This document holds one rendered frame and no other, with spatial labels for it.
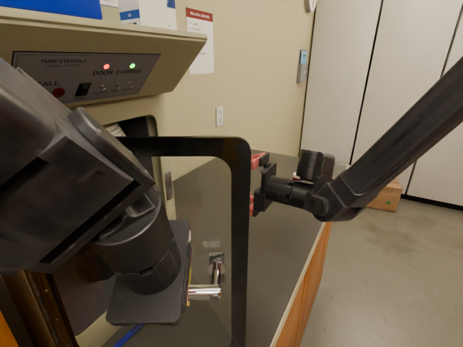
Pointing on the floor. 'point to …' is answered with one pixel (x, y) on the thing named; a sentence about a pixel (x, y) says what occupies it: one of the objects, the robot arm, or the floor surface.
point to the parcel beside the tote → (388, 197)
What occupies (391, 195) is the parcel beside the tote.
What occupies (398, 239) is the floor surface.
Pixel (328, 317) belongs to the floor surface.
